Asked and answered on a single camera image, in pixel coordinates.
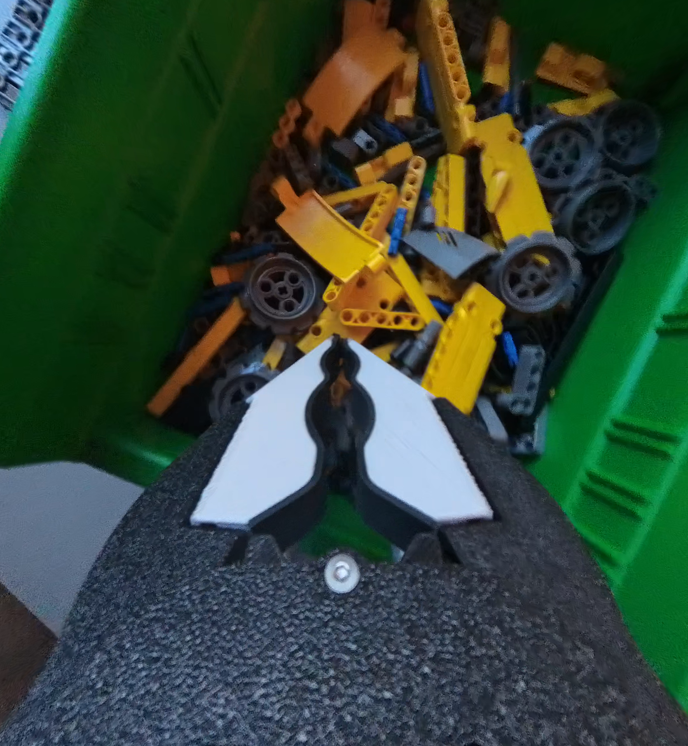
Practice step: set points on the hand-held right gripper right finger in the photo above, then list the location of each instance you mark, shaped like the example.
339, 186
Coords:
425, 460

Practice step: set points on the green plastic bin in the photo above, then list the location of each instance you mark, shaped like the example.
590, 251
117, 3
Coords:
87, 233

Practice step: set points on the pile of toy building parts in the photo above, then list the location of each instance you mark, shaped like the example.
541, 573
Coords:
466, 349

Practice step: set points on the grey desk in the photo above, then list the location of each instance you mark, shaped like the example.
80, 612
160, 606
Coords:
29, 524

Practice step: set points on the long grey toy track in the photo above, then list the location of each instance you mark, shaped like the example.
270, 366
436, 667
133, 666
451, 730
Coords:
14, 52

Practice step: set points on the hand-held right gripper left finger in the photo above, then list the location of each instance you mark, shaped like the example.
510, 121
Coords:
262, 460

